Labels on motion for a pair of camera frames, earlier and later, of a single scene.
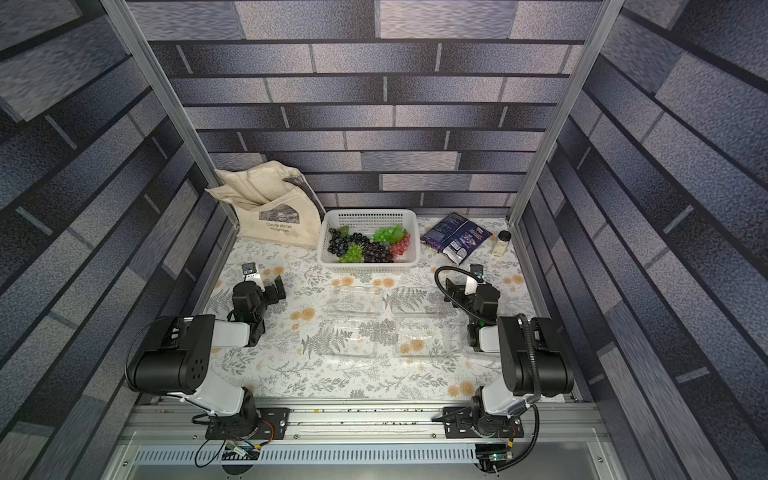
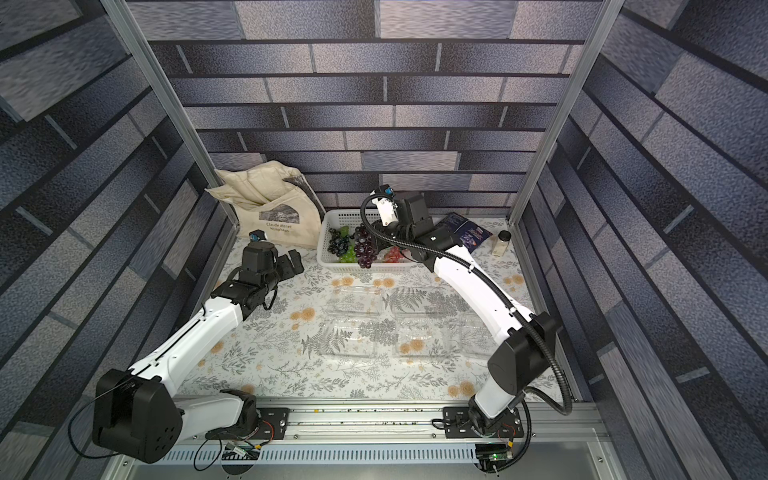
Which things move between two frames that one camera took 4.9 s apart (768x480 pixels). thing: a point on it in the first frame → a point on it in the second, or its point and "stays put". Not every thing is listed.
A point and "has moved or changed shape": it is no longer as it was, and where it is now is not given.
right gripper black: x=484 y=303 → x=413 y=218
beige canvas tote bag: x=272 y=203 stays put
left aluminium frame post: x=124 y=17 stays put
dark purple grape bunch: x=377 y=252 has moved or changed shape
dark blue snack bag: x=454 y=238 stays put
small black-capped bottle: x=502 y=241 stays put
